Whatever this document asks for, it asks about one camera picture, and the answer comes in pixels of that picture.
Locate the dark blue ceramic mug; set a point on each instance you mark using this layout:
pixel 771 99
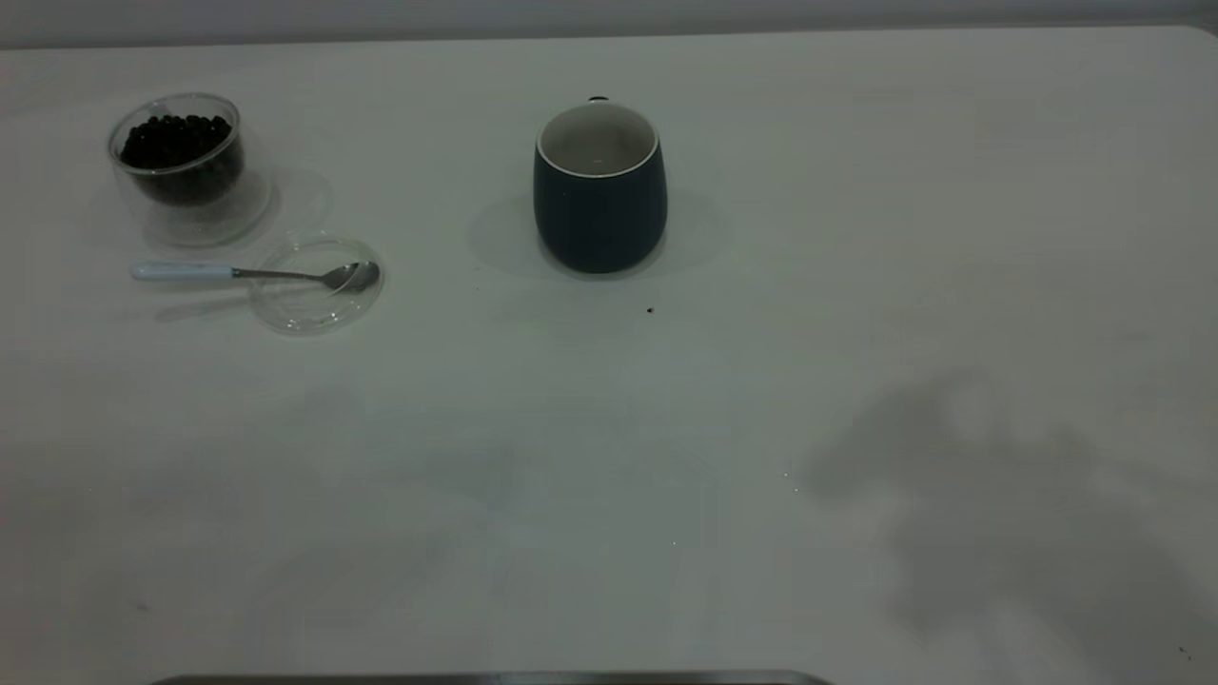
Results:
pixel 599 224

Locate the clear round glass lid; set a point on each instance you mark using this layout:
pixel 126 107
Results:
pixel 304 309

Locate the dark coffee beans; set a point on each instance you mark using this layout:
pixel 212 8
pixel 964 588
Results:
pixel 176 143

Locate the clear double-wall glass cup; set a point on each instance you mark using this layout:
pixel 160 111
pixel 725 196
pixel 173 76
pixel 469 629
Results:
pixel 195 214

